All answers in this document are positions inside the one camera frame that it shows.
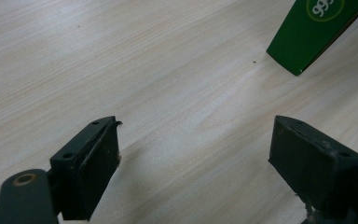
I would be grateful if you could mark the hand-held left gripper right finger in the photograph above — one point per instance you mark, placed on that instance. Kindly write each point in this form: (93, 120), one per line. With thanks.
(310, 165)

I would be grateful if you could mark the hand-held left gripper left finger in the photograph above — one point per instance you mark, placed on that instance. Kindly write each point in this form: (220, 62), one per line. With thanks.
(87, 168)

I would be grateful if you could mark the green cardboard box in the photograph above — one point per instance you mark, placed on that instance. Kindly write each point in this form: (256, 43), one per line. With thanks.
(307, 34)

